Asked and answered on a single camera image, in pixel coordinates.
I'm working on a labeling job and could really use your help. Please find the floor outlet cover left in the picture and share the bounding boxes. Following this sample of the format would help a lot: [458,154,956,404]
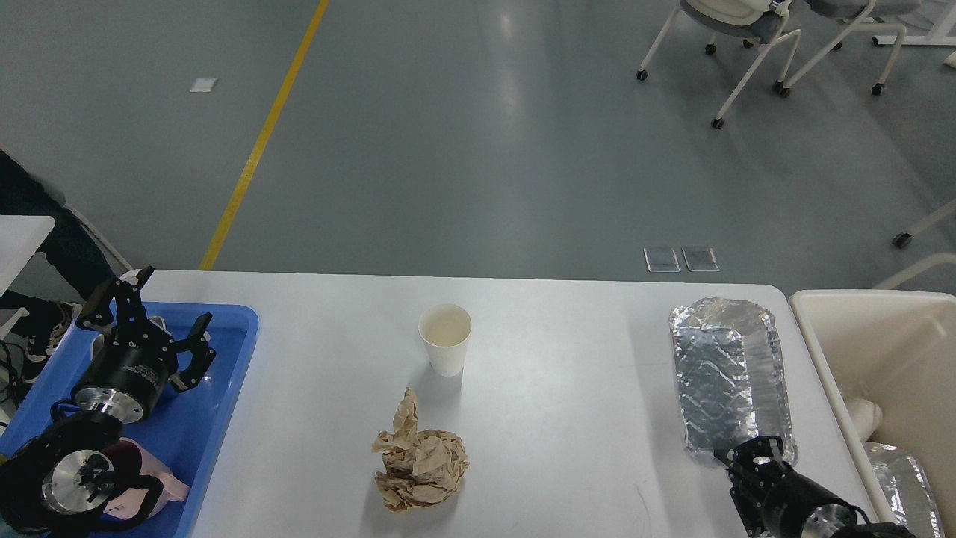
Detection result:
[643,247,682,273]

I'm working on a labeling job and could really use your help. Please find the pink plastic mug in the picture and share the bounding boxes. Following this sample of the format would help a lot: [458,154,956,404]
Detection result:
[101,438,190,523]

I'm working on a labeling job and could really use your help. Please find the floor outlet cover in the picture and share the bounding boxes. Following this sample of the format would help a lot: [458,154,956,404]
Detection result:
[643,247,682,273]
[680,246,720,272]

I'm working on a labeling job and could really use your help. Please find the white side table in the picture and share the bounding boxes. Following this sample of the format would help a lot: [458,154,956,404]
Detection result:
[0,215,131,300]

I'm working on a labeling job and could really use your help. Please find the stainless steel rectangular pan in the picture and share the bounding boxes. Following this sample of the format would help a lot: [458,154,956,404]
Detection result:
[130,319,191,372]

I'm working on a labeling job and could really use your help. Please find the white office chair left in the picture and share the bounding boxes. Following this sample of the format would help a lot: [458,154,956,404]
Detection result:
[635,1,801,130]

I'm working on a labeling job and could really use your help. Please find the person in beige sweater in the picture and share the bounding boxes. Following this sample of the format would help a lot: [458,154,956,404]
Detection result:
[1,152,116,387]

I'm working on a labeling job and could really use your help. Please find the white office chair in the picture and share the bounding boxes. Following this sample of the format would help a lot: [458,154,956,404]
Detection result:
[774,0,922,98]
[635,1,801,130]

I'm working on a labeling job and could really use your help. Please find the white chair leg right edge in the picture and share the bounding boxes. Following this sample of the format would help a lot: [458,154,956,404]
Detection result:
[891,199,956,249]

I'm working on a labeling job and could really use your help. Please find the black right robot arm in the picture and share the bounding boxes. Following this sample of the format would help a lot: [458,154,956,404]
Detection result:
[713,436,913,537]

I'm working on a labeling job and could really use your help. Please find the blue plastic tray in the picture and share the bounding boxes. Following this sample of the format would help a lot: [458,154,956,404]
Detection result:
[1,302,258,537]

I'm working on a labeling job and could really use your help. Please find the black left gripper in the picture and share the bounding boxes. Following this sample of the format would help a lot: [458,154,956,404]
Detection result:
[72,266,217,424]

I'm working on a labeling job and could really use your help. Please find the white paper cup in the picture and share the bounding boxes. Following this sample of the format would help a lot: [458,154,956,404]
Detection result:
[418,303,474,376]

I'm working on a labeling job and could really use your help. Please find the foil tray in bin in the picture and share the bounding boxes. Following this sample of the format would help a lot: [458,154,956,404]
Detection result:
[863,442,946,537]

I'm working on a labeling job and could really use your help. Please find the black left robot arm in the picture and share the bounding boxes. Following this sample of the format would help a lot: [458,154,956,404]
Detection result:
[2,266,217,537]

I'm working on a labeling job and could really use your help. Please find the beige plastic bin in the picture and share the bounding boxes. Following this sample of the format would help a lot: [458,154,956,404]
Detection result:
[789,290,955,537]

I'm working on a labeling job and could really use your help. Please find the aluminium foil tray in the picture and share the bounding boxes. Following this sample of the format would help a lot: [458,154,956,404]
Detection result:
[668,297,799,468]

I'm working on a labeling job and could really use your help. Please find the white office chair right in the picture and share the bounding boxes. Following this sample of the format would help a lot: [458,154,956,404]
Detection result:
[774,0,922,98]

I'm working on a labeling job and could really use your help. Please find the floor outlet cover right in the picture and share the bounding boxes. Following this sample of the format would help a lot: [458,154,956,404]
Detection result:
[680,246,720,272]

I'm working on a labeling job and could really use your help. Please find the crumpled brown paper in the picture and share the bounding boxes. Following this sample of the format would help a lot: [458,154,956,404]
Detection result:
[371,387,471,512]

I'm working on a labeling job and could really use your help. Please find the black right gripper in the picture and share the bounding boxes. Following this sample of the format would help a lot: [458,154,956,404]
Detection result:
[713,436,857,537]

